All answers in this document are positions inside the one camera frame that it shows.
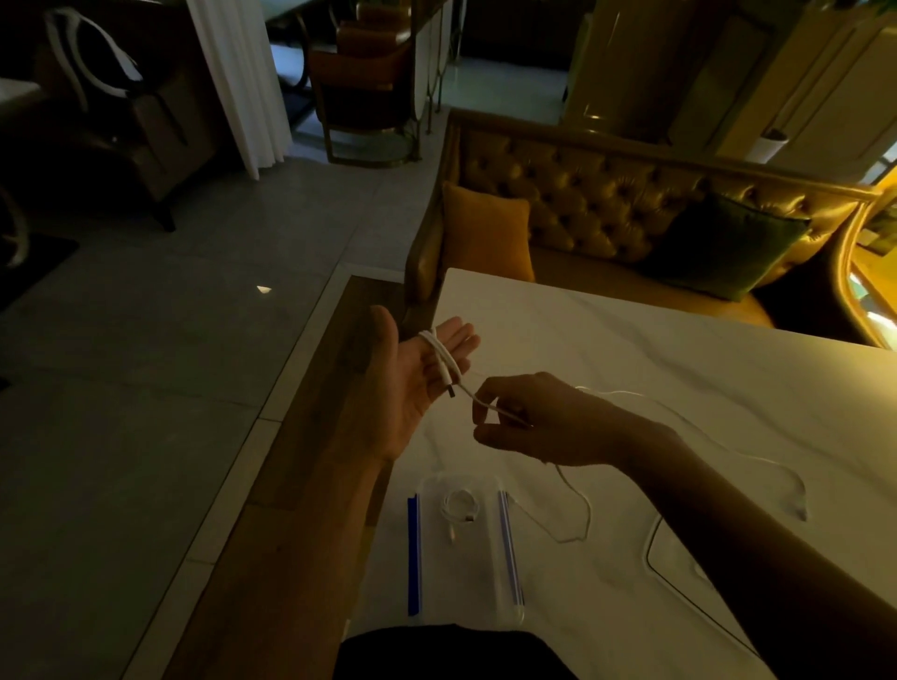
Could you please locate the dark chair white backrest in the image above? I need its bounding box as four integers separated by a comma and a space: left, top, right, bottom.
41, 6, 220, 234

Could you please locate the person's left forearm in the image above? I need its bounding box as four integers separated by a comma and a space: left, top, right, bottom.
228, 443, 395, 680

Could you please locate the orange cushion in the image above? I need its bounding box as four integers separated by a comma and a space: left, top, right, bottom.
441, 181, 536, 284

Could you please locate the person's right forearm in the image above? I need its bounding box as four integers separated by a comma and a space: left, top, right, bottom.
617, 419, 897, 680

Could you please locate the white curtain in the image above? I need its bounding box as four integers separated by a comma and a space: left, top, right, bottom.
185, 0, 294, 182

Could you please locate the small coiled white cable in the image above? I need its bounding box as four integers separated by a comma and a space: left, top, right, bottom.
441, 488, 482, 545

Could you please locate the dark green cushion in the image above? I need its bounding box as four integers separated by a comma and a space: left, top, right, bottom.
639, 192, 812, 303

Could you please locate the long white cable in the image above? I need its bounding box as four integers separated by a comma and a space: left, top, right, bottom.
418, 327, 810, 545

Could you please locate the tufted tan leather sofa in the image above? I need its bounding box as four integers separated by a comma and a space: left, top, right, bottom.
404, 107, 885, 346

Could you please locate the person's left hand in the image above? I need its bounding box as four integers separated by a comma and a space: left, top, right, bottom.
348, 305, 482, 465

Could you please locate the glossy gold column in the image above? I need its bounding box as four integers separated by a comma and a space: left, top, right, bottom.
561, 0, 705, 143

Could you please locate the person's right hand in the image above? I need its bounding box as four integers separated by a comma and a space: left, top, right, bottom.
471, 371, 635, 470

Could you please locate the clear plastic bag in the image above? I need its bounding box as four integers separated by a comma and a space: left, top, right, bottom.
643, 513, 766, 663

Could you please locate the cream panelled cabinet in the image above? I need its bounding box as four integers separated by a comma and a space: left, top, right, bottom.
666, 0, 897, 184

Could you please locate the clear zip bag blue seal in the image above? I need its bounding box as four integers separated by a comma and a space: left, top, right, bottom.
406, 473, 527, 629

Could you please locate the brown leather chair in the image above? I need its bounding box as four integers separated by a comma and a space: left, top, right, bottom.
306, 0, 423, 169

